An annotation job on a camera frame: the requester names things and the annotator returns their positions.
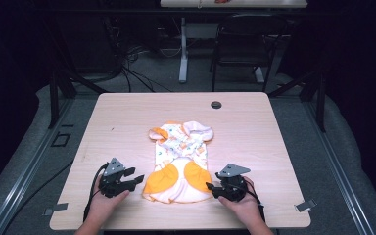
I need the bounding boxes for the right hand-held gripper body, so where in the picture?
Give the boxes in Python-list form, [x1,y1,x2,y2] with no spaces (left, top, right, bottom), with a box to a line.
[212,163,252,203]

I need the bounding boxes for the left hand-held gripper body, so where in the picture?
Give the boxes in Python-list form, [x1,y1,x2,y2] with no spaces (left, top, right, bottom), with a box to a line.
[97,157,137,199]

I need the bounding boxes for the white and orange baby garment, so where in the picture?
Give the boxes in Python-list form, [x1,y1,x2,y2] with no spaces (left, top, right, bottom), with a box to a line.
[141,119,215,205]

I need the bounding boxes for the person's left hand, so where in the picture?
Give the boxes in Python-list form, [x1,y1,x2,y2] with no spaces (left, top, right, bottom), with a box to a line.
[89,174,131,221]

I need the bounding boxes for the person's right hand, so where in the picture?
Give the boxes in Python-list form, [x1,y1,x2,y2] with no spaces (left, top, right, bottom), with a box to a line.
[217,176,264,226]

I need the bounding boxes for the grey tape strip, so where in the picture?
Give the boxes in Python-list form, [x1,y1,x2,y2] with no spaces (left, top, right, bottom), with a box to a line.
[294,199,318,212]
[42,202,70,217]

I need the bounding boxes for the black tape floor marks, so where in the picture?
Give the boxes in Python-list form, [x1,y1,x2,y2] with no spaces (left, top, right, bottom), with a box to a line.
[50,123,75,148]

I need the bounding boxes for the black metal stand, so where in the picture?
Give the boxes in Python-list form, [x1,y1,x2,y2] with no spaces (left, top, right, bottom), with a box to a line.
[47,19,110,129]
[267,67,327,133]

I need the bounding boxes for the white desk leg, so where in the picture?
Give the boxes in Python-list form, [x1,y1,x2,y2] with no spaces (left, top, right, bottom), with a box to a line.
[178,17,190,84]

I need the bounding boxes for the black folding chair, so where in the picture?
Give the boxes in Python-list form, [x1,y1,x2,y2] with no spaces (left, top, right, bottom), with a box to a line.
[209,13,290,93]

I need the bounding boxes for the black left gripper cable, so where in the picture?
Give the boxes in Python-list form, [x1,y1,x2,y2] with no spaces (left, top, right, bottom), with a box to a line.
[82,163,110,223]

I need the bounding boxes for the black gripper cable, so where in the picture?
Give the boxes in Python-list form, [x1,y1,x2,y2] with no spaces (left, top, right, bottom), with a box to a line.
[245,179,266,224]
[82,163,110,223]

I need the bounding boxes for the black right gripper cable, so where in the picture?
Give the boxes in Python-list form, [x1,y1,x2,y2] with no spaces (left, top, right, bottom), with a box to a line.
[245,179,266,224]

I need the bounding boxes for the black floor cable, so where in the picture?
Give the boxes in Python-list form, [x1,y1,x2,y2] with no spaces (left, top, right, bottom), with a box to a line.
[9,160,74,226]

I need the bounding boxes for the aluminium floor rail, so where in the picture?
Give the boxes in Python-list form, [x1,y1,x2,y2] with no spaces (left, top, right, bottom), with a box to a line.
[0,97,76,235]
[302,99,376,235]

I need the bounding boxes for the bundle of black floor cables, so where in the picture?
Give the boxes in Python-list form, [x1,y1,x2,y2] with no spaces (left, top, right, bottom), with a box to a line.
[104,19,174,94]

